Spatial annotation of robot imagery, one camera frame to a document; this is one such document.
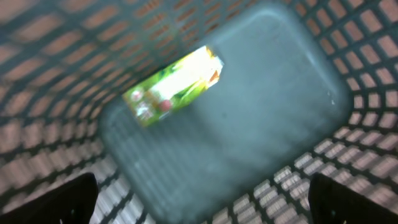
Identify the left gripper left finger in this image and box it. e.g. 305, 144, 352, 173
1, 172, 99, 224

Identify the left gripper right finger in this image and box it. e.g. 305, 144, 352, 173
308, 174, 397, 224

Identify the green juice carton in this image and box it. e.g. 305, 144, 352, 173
123, 45, 224, 127

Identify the grey plastic mesh basket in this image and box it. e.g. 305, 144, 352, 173
1, 0, 397, 223

